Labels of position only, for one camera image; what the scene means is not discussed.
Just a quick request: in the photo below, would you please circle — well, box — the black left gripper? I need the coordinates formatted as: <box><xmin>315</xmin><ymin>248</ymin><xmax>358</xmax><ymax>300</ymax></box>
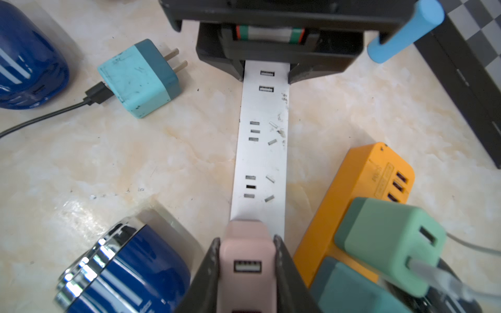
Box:
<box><xmin>160</xmin><ymin>1</ymin><xmax>414</xmax><ymax>84</ymax></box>

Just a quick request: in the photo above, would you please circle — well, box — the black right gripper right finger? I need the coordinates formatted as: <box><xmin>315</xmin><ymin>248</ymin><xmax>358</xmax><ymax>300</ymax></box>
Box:
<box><xmin>273</xmin><ymin>235</ymin><xmax>321</xmax><ymax>313</ymax></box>

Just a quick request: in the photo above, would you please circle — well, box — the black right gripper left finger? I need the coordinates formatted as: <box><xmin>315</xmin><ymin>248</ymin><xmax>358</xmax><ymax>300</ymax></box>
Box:
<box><xmin>174</xmin><ymin>237</ymin><xmax>220</xmax><ymax>313</ymax></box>

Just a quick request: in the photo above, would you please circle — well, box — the pink usb charger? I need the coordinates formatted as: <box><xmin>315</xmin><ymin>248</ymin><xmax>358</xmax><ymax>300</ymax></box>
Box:
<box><xmin>217</xmin><ymin>220</ymin><xmax>277</xmax><ymax>312</ymax></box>

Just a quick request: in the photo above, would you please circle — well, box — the white power strip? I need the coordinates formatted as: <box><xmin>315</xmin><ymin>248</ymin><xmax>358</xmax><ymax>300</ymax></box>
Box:
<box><xmin>230</xmin><ymin>61</ymin><xmax>290</xmax><ymax>237</ymax></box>

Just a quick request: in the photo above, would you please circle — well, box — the teal usb charger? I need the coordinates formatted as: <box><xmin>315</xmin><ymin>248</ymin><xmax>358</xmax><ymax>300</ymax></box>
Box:
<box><xmin>97</xmin><ymin>39</ymin><xmax>188</xmax><ymax>119</ymax></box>

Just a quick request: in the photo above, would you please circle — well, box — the orange power strip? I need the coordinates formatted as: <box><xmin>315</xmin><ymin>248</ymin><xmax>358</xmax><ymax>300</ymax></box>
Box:
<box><xmin>292</xmin><ymin>141</ymin><xmax>416</xmax><ymax>288</ymax></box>

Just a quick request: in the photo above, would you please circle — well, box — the teal charger on orange strip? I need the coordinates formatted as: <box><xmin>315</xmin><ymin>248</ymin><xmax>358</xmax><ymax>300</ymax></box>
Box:
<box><xmin>309</xmin><ymin>257</ymin><xmax>410</xmax><ymax>313</ymax></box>

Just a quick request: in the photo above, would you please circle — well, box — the green usb charger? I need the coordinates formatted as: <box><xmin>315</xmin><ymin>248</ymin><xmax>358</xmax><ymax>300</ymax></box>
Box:
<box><xmin>334</xmin><ymin>198</ymin><xmax>446</xmax><ymax>297</ymax></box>

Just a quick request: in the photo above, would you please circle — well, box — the light blue cylinder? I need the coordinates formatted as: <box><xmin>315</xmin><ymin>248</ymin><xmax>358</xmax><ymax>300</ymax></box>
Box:
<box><xmin>367</xmin><ymin>0</ymin><xmax>445</xmax><ymax>64</ymax></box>

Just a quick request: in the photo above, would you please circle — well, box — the black silver chessboard box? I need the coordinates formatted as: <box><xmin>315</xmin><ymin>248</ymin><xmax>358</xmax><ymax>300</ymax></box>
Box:
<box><xmin>414</xmin><ymin>0</ymin><xmax>500</xmax><ymax>168</ymax></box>

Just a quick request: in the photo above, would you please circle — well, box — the black blue shaver cable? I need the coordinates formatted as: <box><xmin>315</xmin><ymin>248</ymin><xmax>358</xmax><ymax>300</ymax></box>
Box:
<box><xmin>0</xmin><ymin>81</ymin><xmax>116</xmax><ymax>140</ymax></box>

